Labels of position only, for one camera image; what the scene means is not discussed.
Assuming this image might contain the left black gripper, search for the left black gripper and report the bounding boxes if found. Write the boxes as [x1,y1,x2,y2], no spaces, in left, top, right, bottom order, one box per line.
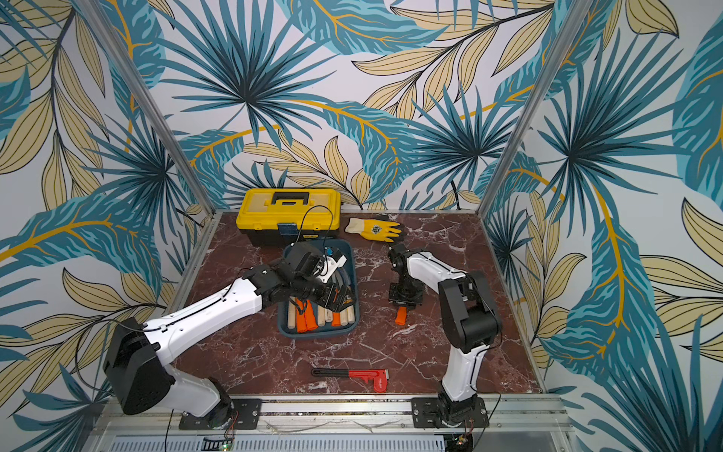
[292,273,359,312]

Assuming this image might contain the teal plastic tray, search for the teal plastic tray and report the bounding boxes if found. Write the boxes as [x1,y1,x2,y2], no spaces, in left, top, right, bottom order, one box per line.
[277,238,361,340]

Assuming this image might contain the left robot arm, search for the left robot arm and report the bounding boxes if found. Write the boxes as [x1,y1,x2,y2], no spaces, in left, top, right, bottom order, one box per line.
[103,242,355,428]

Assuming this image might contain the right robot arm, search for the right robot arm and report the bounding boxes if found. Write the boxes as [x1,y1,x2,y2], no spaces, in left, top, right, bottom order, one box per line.
[388,243,503,429]

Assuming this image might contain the yellow work glove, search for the yellow work glove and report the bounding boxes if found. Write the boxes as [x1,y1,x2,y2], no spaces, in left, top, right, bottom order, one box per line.
[345,218,402,243]

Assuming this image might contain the red black pipe wrench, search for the red black pipe wrench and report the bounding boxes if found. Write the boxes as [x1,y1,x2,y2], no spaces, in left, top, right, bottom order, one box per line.
[311,367,389,394]

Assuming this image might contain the yellow black toolbox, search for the yellow black toolbox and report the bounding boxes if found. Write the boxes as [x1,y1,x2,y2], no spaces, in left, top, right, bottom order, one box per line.
[235,188,342,247]

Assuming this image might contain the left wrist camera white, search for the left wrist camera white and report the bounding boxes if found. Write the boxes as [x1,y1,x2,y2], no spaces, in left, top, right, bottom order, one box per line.
[317,248,348,284]

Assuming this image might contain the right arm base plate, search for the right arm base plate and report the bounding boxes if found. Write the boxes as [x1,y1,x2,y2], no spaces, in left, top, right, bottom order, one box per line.
[410,394,490,429]

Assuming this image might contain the aluminium front rail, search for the aluminium front rail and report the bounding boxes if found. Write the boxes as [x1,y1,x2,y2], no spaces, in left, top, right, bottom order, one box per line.
[90,393,574,442]

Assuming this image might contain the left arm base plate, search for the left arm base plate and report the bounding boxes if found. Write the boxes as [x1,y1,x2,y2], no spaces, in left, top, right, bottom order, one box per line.
[179,399,262,431]

